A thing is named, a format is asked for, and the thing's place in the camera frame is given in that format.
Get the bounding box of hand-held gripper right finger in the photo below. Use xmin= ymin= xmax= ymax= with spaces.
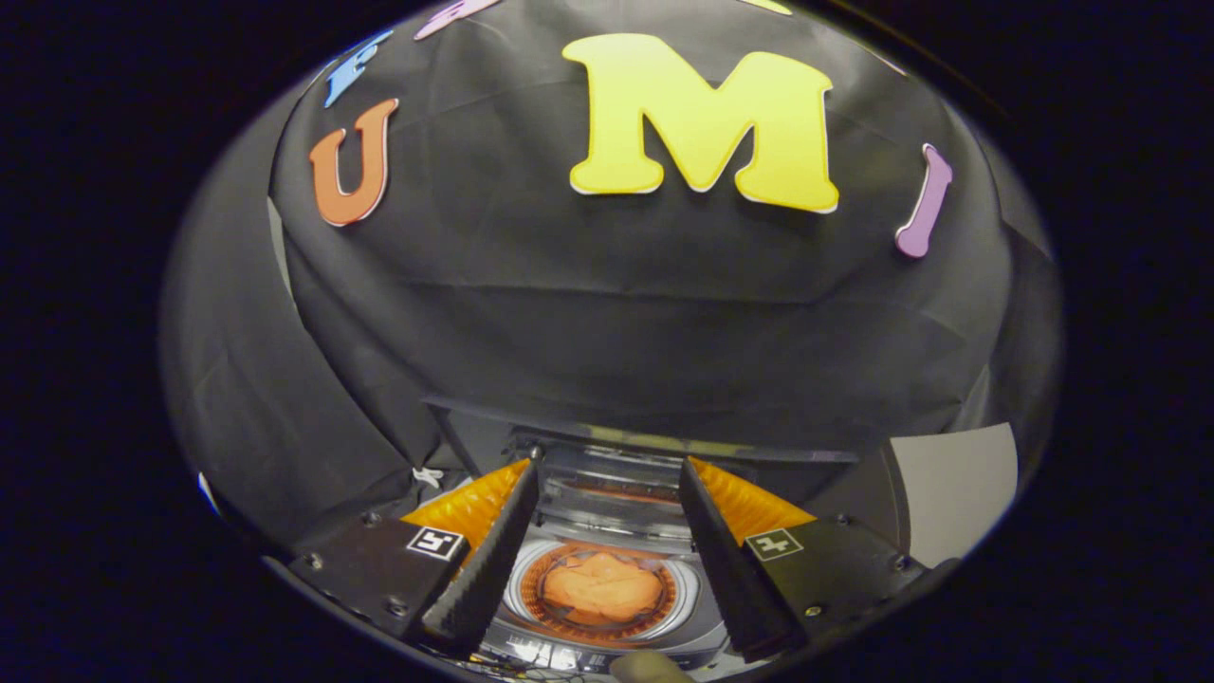
xmin=678 ymin=455 xmax=930 ymax=663

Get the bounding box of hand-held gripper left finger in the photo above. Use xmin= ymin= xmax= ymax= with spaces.
xmin=285 ymin=458 xmax=542 ymax=657

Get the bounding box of black backdrop cloth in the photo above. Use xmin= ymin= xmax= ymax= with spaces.
xmin=159 ymin=0 xmax=1058 ymax=561

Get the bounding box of beige cabinet with dark top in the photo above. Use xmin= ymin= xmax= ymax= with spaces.
xmin=806 ymin=422 xmax=1021 ymax=570

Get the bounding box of orange polo shirt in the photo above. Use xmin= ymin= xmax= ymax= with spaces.
xmin=543 ymin=552 xmax=665 ymax=627

